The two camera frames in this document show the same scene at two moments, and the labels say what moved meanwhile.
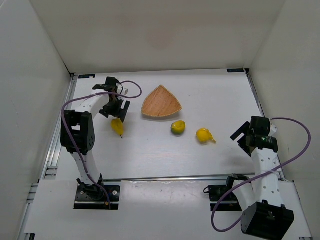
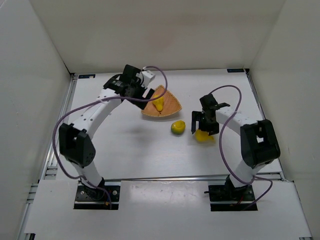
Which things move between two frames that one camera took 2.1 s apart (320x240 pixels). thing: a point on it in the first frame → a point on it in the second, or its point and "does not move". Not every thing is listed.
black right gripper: x=242 y=135 → x=206 y=122
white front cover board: x=148 y=209 does not move
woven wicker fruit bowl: x=159 y=102 does not move
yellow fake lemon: x=204 y=135 does not move
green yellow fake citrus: x=178 y=127 does not move
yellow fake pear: x=118 y=126 → x=158 y=102
